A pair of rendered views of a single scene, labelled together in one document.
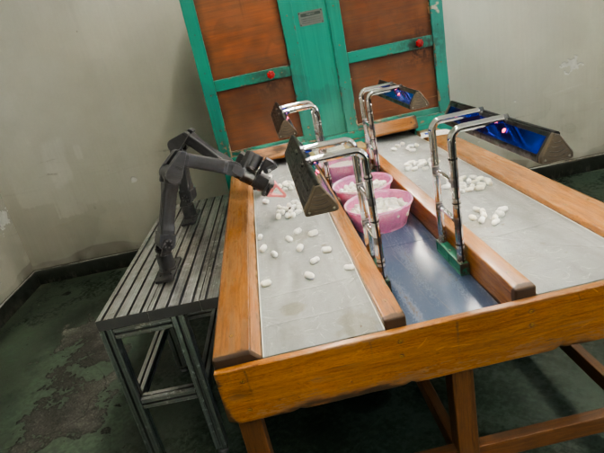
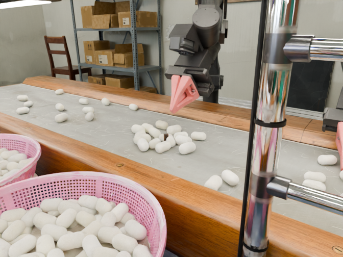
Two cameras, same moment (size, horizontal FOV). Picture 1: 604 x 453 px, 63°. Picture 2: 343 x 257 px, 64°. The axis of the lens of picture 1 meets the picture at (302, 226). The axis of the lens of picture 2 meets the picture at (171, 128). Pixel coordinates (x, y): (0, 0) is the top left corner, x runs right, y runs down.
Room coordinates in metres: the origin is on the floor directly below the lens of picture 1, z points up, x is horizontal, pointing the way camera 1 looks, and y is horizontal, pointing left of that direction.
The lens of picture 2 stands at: (2.34, -0.40, 0.97)
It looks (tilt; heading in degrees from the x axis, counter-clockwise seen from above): 20 degrees down; 129
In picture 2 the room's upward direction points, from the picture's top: 1 degrees counter-clockwise
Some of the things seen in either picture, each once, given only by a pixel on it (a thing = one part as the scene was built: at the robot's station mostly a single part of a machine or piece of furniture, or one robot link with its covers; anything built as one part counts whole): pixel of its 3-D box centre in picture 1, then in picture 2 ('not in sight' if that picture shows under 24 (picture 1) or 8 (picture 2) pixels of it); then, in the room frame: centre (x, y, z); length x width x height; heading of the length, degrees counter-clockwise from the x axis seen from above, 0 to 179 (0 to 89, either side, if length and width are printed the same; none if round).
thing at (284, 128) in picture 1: (280, 117); not in sight; (2.34, -0.01, 1.08); 0.62 x 0.08 x 0.07; 2
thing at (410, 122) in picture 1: (391, 127); not in sight; (2.80, -0.62, 0.83); 0.30 x 0.06 x 0.07; 92
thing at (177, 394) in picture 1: (191, 310); not in sight; (2.09, 0.60, 0.32); 1.20 x 0.29 x 0.63; 179
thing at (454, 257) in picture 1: (472, 190); not in sight; (1.38, -0.52, 0.90); 0.20 x 0.19 x 0.45; 2
